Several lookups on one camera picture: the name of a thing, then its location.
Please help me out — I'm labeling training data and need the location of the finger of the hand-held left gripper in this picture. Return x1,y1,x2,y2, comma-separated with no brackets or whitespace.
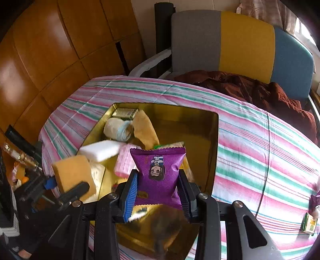
44,176,57,190
59,182,90,204

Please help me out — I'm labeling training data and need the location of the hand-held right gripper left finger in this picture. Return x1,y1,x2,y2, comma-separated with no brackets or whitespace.
47,169,139,260

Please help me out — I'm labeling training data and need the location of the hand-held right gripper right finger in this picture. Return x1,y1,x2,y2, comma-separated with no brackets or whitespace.
177,169,280,260

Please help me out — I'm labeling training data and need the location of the yellow sponge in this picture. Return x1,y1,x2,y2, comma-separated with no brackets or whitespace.
52,155,97,202

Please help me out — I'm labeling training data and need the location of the purple snack packet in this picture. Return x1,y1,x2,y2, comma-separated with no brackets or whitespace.
309,194,320,210
129,147,187,209

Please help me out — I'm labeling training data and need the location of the white sponge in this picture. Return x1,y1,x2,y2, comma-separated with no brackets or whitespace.
79,140,123,162

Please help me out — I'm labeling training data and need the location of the gold tin box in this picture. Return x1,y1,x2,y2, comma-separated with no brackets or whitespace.
76,101,220,260

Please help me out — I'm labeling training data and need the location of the white sock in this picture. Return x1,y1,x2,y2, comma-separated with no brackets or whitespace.
104,117,134,142

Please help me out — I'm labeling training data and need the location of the white carton box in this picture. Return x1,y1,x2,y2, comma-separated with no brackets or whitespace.
89,161,106,195

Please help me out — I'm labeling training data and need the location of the pink hair roller pack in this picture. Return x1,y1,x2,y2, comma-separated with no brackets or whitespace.
114,144,138,178

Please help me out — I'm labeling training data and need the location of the yellow knitted sock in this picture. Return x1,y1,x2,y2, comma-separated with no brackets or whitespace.
132,110,160,150

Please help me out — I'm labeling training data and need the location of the striped tablecloth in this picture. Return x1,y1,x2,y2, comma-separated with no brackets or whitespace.
39,75,320,260

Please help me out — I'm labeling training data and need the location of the green white small box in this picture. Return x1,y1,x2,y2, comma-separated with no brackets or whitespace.
112,108,139,119

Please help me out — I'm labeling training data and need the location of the green yellow packet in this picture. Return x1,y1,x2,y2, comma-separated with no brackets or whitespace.
301,212,318,235

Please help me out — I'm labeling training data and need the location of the maroon garment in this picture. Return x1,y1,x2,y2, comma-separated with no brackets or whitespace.
174,70,318,145

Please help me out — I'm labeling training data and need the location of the wooden cabinet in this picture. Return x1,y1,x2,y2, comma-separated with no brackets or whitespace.
0,0,147,155

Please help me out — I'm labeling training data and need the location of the white chair armrest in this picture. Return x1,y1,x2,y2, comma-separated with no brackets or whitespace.
129,49,173,78

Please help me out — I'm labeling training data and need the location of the grey yellow blue chair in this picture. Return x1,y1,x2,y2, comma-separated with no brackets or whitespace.
171,10,314,100

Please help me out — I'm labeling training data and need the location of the light curtain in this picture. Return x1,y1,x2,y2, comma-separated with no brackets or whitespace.
236,0,310,33

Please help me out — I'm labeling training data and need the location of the metal chair frame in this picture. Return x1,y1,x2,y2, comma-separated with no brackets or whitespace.
309,95,320,125

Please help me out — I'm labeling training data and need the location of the black post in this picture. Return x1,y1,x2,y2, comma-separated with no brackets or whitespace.
154,2,175,78

